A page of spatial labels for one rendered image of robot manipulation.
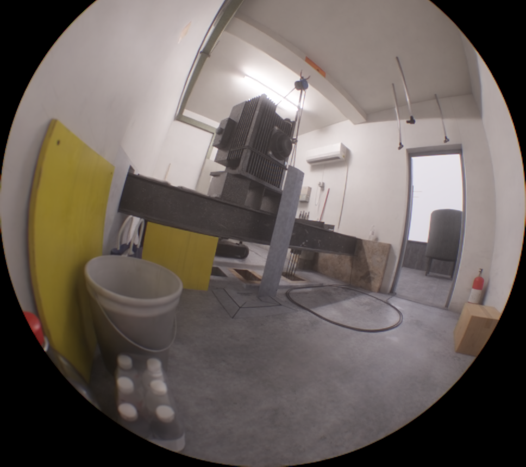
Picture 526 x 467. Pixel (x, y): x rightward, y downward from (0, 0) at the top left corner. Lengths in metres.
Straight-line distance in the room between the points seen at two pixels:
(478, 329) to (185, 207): 2.11
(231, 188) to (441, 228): 6.36
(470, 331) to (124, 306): 1.62
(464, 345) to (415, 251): 7.97
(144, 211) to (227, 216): 0.60
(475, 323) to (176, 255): 1.98
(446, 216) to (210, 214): 6.55
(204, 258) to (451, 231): 6.56
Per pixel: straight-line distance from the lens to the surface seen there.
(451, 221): 6.80
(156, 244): 1.23
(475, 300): 2.49
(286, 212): 1.42
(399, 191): 2.81
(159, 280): 0.66
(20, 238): 0.37
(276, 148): 1.53
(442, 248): 6.70
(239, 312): 1.17
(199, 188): 4.44
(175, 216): 1.29
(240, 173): 1.31
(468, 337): 1.51
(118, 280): 0.70
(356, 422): 0.77
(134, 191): 1.29
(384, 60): 2.87
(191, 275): 1.32
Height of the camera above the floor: 0.56
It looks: 6 degrees up
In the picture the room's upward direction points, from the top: 13 degrees clockwise
